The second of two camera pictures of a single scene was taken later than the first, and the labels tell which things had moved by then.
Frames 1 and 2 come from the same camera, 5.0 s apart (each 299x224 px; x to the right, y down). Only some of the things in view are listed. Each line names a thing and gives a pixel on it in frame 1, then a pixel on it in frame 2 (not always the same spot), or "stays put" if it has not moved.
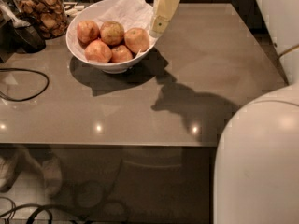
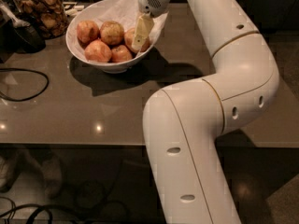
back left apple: x=87 y=31 stays put
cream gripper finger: x=165 y=4 to x=143 y=29
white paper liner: x=132 y=11 stays put
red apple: x=136 y=40 stays put
